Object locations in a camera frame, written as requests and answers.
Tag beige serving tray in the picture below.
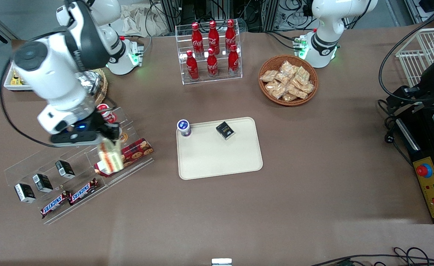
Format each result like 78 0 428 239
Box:
176 117 264 180

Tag black machine power cable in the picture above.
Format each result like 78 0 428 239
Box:
377 98 414 167

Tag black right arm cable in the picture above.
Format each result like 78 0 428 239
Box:
0 33 59 149

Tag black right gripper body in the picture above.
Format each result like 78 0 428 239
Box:
50 112 121 147

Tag Snickers chocolate bar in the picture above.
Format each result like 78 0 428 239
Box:
68 178 99 206
40 191 72 219

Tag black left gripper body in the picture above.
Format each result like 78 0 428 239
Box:
403 59 434 103

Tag aluminium frame rack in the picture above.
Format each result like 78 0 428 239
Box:
161 0 279 33

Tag round wicker basket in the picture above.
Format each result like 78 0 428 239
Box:
258 55 319 107

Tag blue-lidded yogurt cup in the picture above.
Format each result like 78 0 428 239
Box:
177 119 192 138

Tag steel sealer handle bar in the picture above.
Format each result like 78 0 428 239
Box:
396 118 421 151

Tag plastic-wrapped triangle sandwich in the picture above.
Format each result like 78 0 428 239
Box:
98 140 125 175

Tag red emergency stop button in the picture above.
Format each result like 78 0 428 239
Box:
416 163 433 177

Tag white plastic bin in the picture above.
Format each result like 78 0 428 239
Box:
3 66 33 92

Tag clear acrylic display shelf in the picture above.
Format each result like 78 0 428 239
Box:
4 107 155 225

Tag red-lidded yogurt cup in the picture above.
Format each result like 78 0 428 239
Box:
96 103 118 125

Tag red cola bottle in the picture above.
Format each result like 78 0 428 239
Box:
191 22 204 56
206 48 219 78
225 19 237 52
227 44 240 76
208 20 220 55
186 50 199 81

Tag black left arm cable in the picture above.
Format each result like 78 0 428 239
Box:
378 7 434 105

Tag clear acrylic bottle rack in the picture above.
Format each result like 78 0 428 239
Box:
175 20 243 86

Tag red plaid cookie box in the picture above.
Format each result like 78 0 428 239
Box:
94 138 154 177

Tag crumpled beige cloth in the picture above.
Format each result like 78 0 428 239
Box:
120 4 174 38

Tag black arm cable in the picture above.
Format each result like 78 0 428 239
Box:
378 7 434 105
0 33 59 149

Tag white wire rack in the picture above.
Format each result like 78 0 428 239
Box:
395 27 434 88

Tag black cable bundle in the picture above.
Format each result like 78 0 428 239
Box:
309 247 434 266

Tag aluminium foil container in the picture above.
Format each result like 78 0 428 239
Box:
76 70 105 104

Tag small black tissue pack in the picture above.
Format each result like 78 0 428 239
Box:
55 160 76 180
32 173 54 193
14 183 37 204

